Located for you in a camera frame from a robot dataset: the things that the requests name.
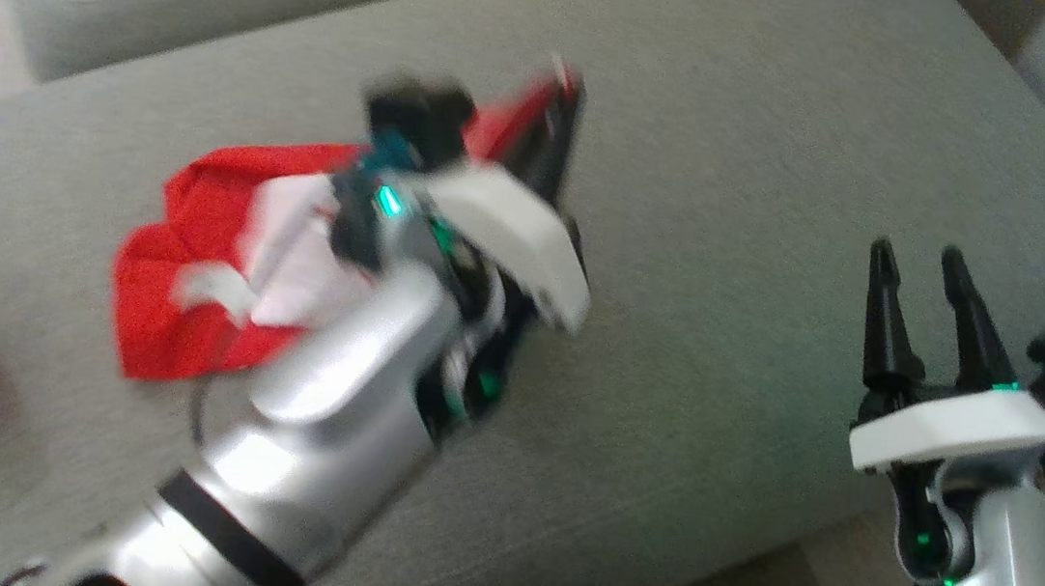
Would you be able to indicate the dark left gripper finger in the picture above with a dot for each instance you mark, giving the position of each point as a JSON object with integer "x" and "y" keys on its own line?
{"x": 565, "y": 142}
{"x": 538, "y": 144}

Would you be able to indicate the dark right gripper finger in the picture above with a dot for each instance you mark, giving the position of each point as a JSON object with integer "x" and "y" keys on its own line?
{"x": 888, "y": 322}
{"x": 975, "y": 331}

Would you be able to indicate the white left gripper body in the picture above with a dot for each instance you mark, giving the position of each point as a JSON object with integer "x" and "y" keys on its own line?
{"x": 519, "y": 230}

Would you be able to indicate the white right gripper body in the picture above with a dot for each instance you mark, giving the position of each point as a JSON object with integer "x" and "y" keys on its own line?
{"x": 955, "y": 426}

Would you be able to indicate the red jersey with striped trim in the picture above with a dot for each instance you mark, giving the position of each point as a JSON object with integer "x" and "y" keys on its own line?
{"x": 199, "y": 230}

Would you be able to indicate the grey sofa seat cushion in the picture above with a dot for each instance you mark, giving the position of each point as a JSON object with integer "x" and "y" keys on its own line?
{"x": 735, "y": 209}

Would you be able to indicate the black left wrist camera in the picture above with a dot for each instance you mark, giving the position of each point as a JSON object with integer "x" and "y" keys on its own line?
{"x": 420, "y": 112}

